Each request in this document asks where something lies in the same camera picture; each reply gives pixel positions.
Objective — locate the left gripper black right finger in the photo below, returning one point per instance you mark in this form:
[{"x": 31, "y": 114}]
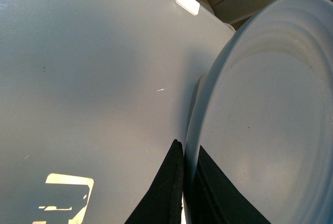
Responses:
[{"x": 216, "y": 199}]

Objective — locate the grey round plate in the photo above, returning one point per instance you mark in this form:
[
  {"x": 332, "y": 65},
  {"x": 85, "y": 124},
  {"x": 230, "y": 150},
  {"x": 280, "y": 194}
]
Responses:
[{"x": 264, "y": 113}]

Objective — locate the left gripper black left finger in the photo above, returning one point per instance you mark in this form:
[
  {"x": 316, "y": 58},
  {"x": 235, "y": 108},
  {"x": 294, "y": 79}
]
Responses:
[{"x": 162, "y": 203}]

